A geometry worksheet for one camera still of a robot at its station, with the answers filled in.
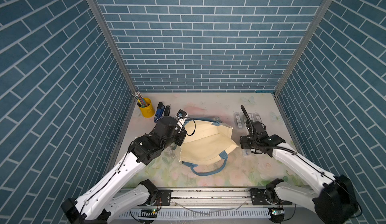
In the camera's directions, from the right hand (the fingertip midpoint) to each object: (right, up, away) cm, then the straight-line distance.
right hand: (245, 141), depth 85 cm
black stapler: (-50, +17, +24) cm, 58 cm away
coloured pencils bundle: (-65, +23, +14) cm, 71 cm away
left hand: (-32, +10, -14) cm, 36 cm away
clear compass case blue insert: (+11, +13, +20) cm, 26 cm away
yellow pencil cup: (-61, +17, +14) cm, 65 cm away
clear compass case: (+14, +12, +19) cm, 27 cm away
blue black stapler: (-55, +16, +20) cm, 61 cm away
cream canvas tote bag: (-22, -3, -1) cm, 22 cm away
